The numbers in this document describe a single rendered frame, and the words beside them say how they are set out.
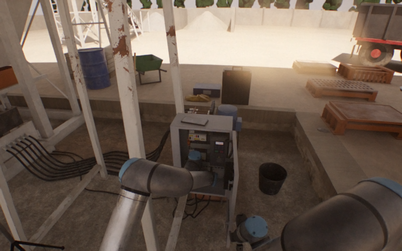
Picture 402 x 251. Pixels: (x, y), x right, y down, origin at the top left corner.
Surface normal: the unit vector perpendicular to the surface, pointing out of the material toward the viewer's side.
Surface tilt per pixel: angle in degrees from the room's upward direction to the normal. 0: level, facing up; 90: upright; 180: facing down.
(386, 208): 25
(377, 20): 90
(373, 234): 48
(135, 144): 81
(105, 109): 90
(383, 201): 15
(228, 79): 90
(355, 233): 44
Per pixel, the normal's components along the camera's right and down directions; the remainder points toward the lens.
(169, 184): 0.36, -0.02
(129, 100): -0.15, 0.33
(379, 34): -0.67, 0.36
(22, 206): 0.00, -0.87
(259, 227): 0.13, -0.67
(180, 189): 0.57, 0.29
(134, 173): -0.22, -0.37
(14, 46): 0.99, 0.07
